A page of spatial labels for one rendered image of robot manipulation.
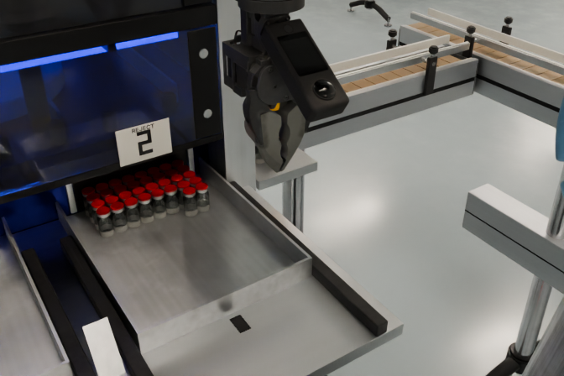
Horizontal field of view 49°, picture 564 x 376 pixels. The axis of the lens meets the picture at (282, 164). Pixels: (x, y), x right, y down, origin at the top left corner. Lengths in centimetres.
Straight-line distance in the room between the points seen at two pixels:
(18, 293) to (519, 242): 121
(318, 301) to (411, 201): 185
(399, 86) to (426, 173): 152
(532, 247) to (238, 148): 89
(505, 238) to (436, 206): 97
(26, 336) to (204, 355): 23
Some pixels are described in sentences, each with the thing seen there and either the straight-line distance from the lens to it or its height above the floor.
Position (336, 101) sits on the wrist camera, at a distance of 63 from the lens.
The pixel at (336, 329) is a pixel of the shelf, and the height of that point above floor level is 88.
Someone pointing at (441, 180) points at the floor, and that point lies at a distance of 285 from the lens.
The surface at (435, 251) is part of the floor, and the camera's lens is 243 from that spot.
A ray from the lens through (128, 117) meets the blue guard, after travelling 94.
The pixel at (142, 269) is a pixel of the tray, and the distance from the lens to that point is 94.
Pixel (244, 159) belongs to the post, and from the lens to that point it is 107.
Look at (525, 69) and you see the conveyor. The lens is 156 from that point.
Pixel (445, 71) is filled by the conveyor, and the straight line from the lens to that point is 149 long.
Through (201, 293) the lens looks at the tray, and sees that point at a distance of 88.
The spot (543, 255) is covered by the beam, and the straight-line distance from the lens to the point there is 167.
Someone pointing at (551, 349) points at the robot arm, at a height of 122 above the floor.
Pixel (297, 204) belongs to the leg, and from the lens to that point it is 141.
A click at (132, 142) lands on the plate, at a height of 103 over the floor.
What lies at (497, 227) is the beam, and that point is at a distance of 173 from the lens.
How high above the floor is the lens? 147
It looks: 31 degrees down
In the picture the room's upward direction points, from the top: straight up
